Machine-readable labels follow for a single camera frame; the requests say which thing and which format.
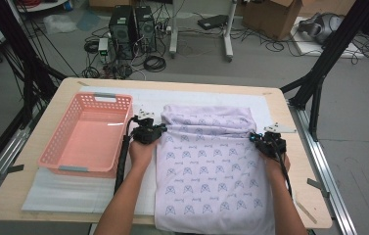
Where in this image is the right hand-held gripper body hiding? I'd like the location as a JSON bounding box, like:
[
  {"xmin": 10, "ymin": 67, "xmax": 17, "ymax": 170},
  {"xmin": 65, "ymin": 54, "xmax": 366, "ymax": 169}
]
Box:
[{"xmin": 254, "ymin": 121, "xmax": 298, "ymax": 161}]

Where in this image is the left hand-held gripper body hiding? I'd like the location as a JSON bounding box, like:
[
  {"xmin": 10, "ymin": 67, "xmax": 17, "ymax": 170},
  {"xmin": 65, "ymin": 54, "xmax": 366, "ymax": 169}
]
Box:
[{"xmin": 129, "ymin": 109, "xmax": 161, "ymax": 146}]

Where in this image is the pink plastic basket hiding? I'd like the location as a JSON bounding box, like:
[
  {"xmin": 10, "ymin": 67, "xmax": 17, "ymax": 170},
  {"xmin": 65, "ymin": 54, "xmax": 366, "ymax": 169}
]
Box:
[{"xmin": 37, "ymin": 91, "xmax": 134, "ymax": 179}]

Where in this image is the lilac printed towel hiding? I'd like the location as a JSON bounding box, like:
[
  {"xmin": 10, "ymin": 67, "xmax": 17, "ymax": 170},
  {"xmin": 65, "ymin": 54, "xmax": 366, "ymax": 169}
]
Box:
[{"xmin": 154, "ymin": 103, "xmax": 276, "ymax": 235}]

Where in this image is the person's right hand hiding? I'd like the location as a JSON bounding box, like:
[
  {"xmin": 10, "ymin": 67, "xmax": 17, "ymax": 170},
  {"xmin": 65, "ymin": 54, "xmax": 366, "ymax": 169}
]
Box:
[{"xmin": 260, "ymin": 152, "xmax": 292, "ymax": 180}]

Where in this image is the person's left hand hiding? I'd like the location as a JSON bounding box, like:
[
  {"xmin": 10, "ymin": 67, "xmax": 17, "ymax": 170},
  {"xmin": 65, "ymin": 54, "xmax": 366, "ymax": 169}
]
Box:
[{"xmin": 128, "ymin": 138, "xmax": 158, "ymax": 171}]

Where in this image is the white grid mat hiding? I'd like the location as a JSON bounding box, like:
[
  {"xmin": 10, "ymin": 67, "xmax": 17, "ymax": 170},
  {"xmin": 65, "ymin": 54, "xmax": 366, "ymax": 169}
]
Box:
[{"xmin": 79, "ymin": 85, "xmax": 280, "ymax": 220}]

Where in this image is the white power box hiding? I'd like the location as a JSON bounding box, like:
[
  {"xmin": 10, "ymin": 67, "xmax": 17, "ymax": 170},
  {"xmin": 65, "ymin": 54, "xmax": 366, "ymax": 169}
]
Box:
[{"xmin": 97, "ymin": 37, "xmax": 110, "ymax": 57}]

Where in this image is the black computer tower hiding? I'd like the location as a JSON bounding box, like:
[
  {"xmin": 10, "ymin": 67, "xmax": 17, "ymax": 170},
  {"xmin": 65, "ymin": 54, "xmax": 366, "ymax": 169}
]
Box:
[
  {"xmin": 108, "ymin": 5, "xmax": 137, "ymax": 61},
  {"xmin": 134, "ymin": 5, "xmax": 158, "ymax": 54}
]

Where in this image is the white metal stand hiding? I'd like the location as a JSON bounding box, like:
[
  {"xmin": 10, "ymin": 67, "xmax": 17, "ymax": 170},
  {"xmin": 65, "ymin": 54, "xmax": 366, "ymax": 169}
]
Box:
[{"xmin": 168, "ymin": 0, "xmax": 239, "ymax": 63}]

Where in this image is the white floor board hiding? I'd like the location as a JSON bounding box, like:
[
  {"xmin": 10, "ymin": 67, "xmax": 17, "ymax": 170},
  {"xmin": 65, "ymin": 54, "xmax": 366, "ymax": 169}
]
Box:
[{"xmin": 291, "ymin": 16, "xmax": 366, "ymax": 60}]

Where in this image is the grey-white foam sheet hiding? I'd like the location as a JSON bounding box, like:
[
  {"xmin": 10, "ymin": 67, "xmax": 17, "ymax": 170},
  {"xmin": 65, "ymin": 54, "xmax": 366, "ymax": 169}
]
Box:
[{"xmin": 22, "ymin": 167, "xmax": 131, "ymax": 214}]

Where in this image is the brown cardboard box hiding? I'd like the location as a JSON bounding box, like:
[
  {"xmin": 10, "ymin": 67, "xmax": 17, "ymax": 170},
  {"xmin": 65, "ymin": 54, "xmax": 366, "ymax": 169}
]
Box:
[{"xmin": 242, "ymin": 0, "xmax": 303, "ymax": 42}]

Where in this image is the black flat device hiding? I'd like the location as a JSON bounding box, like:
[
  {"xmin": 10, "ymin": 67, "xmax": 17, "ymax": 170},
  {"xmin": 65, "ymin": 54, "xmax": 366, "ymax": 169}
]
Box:
[{"xmin": 197, "ymin": 14, "xmax": 229, "ymax": 31}]

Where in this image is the teal floor sheet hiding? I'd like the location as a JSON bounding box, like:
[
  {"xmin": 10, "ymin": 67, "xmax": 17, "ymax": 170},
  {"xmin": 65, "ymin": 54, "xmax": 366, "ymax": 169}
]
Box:
[{"xmin": 75, "ymin": 9, "xmax": 102, "ymax": 32}]

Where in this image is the grey helmet-like device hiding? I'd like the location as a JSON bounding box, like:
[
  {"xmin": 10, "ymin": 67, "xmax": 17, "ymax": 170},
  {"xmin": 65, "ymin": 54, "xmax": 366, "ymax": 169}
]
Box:
[{"xmin": 298, "ymin": 12, "xmax": 345, "ymax": 45}]

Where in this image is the clear plastic bag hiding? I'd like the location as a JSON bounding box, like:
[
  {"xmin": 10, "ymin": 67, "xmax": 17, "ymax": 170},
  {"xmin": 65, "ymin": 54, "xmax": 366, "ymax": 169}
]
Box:
[{"xmin": 43, "ymin": 13, "xmax": 78, "ymax": 35}]

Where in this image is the round white table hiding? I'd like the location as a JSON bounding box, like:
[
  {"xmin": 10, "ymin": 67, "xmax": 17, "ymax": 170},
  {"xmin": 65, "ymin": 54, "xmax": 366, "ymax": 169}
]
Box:
[{"xmin": 15, "ymin": 0, "xmax": 69, "ymax": 14}]

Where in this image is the black sleeved left gripper cable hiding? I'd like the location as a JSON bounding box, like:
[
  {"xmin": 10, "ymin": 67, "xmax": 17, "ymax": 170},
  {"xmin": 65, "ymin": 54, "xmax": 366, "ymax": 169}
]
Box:
[{"xmin": 114, "ymin": 116, "xmax": 141, "ymax": 196}]

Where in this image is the aluminium rail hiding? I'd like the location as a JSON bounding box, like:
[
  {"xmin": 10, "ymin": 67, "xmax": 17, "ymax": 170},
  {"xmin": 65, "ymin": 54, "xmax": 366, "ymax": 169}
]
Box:
[
  {"xmin": 0, "ymin": 125, "xmax": 32, "ymax": 213},
  {"xmin": 289, "ymin": 104, "xmax": 358, "ymax": 235}
]

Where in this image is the black clamp bracket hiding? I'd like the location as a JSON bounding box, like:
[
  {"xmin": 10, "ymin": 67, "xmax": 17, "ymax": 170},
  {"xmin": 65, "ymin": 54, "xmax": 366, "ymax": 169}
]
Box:
[
  {"xmin": 306, "ymin": 177, "xmax": 331, "ymax": 199},
  {"xmin": 0, "ymin": 164, "xmax": 25, "ymax": 180}
]

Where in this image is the coiled black cable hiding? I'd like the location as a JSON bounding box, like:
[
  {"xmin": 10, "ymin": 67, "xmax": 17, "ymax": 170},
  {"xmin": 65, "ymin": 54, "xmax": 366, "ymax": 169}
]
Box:
[{"xmin": 143, "ymin": 55, "xmax": 167, "ymax": 73}]

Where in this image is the black metal frame stand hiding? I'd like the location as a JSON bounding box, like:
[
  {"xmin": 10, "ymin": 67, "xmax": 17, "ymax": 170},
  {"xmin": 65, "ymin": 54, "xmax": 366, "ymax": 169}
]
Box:
[
  {"xmin": 279, "ymin": 0, "xmax": 369, "ymax": 142},
  {"xmin": 0, "ymin": 0, "xmax": 68, "ymax": 129}
]

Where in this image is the tangle of black floor cables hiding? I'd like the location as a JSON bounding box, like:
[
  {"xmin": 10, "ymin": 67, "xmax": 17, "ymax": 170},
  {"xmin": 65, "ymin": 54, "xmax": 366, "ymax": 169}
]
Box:
[{"xmin": 237, "ymin": 27, "xmax": 369, "ymax": 66}]

